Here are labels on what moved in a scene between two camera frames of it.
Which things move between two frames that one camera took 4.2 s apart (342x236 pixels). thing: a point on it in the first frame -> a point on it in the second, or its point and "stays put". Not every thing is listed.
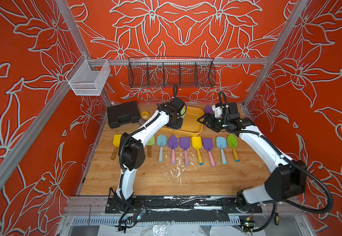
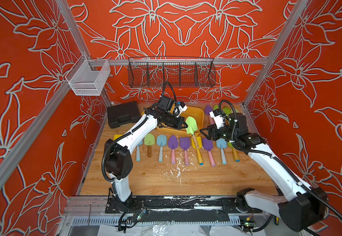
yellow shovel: (196, 142) stays put
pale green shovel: (183, 111) -> (191, 126)
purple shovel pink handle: (208, 109) stays put
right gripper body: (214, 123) -> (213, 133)
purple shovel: (185, 143) stays put
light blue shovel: (221, 143) stays put
